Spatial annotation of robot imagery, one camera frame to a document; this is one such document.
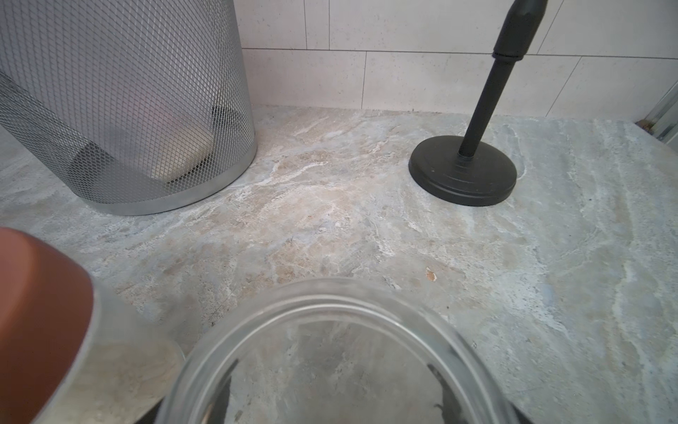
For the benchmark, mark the black microphone stand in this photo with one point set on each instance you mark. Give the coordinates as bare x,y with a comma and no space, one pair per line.
464,170

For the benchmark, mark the clear rice jar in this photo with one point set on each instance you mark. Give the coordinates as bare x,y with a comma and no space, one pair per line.
332,350

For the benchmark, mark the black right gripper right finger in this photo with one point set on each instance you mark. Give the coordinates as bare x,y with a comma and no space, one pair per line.
452,410

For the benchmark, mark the red lidded rice jar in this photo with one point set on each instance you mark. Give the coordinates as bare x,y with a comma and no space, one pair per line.
71,350

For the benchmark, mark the metal mesh waste bin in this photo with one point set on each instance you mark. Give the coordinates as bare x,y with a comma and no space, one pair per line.
138,107

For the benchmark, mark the aluminium corner profile right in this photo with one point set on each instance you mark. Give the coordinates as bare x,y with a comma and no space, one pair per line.
661,122

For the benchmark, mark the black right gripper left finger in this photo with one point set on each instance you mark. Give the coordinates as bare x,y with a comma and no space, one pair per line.
217,410

